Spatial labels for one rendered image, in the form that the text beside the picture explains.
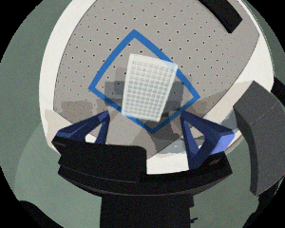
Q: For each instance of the blue tape outline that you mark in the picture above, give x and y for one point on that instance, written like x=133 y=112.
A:
x=162 y=56

